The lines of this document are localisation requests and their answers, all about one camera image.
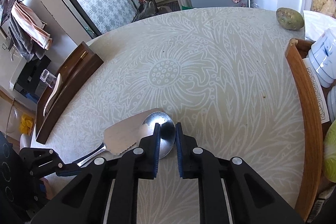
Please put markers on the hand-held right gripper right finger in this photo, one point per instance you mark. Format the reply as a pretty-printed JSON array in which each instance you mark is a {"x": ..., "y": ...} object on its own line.
[{"x": 179, "y": 150}]

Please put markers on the dark brown chopstick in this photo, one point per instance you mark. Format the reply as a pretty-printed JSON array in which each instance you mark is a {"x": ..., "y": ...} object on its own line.
[{"x": 84, "y": 54}]

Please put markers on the black appliance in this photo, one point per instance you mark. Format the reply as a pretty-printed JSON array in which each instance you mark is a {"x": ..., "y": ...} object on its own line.
[{"x": 31, "y": 74}]

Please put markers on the pale green cabbage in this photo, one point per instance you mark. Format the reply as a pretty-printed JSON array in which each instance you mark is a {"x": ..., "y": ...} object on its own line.
[{"x": 330, "y": 153}]

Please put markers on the white paper napkin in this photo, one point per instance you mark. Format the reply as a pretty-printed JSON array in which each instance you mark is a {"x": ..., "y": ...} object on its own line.
[{"x": 317, "y": 24}]

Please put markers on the patterned paper card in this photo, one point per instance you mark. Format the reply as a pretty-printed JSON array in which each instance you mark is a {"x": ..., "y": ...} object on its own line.
[{"x": 317, "y": 92}]

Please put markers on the clear drinking glass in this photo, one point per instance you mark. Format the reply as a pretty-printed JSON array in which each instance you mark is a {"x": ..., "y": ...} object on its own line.
[{"x": 47, "y": 78}]

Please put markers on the greenish brown potato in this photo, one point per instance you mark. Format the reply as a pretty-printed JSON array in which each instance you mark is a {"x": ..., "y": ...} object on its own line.
[{"x": 290, "y": 18}]

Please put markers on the white bowl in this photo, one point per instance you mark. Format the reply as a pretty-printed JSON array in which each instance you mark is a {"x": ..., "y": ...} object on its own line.
[{"x": 332, "y": 106}]

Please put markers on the dark wooden tray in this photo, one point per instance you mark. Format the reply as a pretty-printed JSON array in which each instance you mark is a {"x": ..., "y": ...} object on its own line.
[{"x": 65, "y": 98}]

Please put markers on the plastic bags on floor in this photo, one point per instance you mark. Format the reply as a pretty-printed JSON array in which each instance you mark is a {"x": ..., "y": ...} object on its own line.
[{"x": 148, "y": 7}]

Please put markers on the light wooden tray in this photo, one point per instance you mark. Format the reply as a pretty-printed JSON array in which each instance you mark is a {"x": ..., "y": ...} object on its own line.
[{"x": 312, "y": 121}]

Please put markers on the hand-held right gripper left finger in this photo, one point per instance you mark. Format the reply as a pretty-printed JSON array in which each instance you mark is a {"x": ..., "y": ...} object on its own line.
[{"x": 156, "y": 145}]

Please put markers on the metal spoon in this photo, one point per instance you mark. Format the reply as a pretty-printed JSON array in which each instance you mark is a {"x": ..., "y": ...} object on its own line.
[
  {"x": 164, "y": 132},
  {"x": 120, "y": 134}
]

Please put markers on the yellow plastic bag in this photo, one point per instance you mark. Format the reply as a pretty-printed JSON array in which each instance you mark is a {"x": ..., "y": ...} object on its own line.
[{"x": 26, "y": 123}]

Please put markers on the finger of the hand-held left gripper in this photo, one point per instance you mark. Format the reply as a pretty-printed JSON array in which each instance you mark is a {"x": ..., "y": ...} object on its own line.
[
  {"x": 68, "y": 172},
  {"x": 42, "y": 186}
]

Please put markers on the orange striped towel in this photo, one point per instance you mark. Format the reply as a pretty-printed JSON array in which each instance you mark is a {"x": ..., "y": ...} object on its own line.
[{"x": 29, "y": 24}]

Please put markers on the grey towel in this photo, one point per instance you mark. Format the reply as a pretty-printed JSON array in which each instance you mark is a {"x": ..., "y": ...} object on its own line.
[{"x": 23, "y": 45}]

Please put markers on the white ceramic spoon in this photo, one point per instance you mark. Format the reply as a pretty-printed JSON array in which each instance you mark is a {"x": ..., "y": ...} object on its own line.
[{"x": 56, "y": 87}]

